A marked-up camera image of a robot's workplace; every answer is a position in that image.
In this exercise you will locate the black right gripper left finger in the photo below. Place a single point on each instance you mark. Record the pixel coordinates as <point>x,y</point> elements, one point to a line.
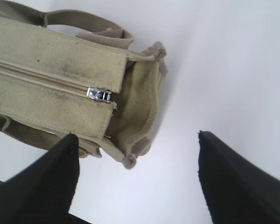
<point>43,192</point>

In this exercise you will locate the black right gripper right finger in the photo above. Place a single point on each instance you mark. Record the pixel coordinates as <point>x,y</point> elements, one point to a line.
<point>235,190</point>

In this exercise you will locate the silver metal zipper pull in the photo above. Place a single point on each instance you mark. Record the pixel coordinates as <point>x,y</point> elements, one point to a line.
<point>99,94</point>

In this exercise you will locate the khaki yellow canvas bag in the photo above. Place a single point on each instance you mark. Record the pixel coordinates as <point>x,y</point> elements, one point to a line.
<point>48,60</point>

